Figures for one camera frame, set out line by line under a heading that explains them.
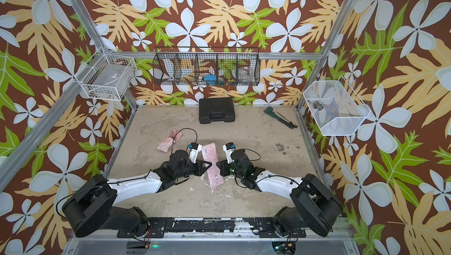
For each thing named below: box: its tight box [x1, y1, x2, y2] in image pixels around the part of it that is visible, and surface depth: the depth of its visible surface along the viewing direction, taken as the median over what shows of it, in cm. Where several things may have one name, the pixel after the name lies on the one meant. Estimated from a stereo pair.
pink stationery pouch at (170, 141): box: [156, 129, 184, 154], surface depth 103 cm
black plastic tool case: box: [199, 97, 236, 124], surface depth 114 cm
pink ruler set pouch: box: [201, 142, 225, 190], surface depth 85 cm
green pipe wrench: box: [263, 106, 295, 129], surface depth 116 cm
